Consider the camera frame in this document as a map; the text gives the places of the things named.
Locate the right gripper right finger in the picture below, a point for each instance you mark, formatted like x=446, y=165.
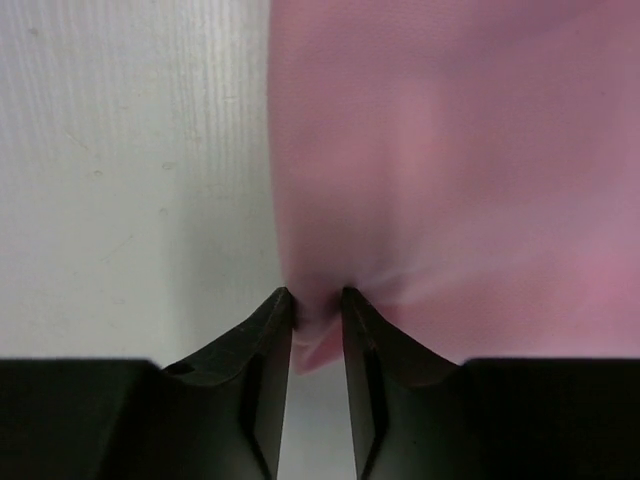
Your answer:
x=415, y=415

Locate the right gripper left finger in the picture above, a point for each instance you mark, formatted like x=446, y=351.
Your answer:
x=216, y=414

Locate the pink t shirt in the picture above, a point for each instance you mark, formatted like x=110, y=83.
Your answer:
x=471, y=167

